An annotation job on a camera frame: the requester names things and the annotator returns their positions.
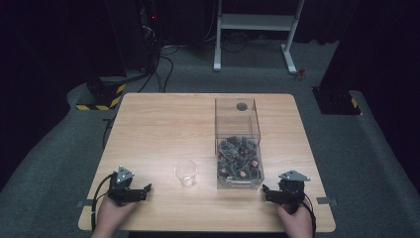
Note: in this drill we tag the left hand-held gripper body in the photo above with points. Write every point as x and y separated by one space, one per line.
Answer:
120 191

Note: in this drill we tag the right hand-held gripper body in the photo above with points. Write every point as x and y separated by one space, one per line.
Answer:
292 191

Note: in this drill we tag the grey tape strip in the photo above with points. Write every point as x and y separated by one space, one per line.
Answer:
84 203
327 200

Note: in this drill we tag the clear plastic cup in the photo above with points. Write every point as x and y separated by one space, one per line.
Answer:
186 173

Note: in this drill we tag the pile of dark small packets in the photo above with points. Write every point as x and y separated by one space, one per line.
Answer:
239 158

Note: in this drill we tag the clear acrylic box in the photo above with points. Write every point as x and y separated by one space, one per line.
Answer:
236 122

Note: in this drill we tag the grey round cap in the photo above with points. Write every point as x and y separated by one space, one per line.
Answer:
241 106

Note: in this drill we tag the black yellow striped stand base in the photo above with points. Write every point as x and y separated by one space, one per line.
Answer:
104 94

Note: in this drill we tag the small red object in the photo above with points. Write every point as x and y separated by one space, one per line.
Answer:
300 73

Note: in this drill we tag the black equipment rack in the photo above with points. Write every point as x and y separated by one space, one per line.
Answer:
138 33

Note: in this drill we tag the white metal stand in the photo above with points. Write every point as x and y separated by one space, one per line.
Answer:
256 22

